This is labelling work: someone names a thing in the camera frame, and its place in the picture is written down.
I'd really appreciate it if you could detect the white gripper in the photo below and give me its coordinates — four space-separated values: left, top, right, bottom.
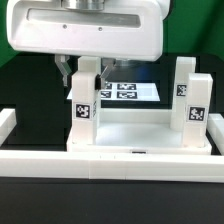
6 0 170 90

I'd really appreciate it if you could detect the white desk top tray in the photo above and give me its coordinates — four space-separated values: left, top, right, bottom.
67 108 212 155

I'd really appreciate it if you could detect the fiducial marker sheet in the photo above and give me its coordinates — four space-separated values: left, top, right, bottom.
66 82 161 102

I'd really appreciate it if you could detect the white left fence block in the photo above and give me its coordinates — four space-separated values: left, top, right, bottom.
0 108 17 146

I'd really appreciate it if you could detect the white fence block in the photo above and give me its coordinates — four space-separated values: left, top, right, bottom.
0 108 17 146
207 114 224 156

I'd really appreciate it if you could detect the white front fence bar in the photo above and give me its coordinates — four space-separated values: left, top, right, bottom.
0 150 224 183

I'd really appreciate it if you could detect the white right fence block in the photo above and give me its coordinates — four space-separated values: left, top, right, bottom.
207 114 224 156

